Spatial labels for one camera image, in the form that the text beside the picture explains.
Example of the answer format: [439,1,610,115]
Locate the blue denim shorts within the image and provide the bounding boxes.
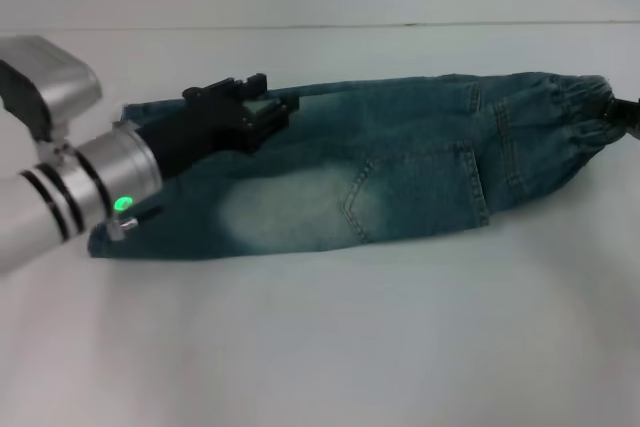
[87,72,626,264]

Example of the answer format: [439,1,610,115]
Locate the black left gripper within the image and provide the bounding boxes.
[140,73,302,179]

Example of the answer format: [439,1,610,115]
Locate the black cable with silver plug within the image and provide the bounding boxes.
[106,204,164,241]

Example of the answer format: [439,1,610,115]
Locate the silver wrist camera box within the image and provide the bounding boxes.
[0,35,104,144]

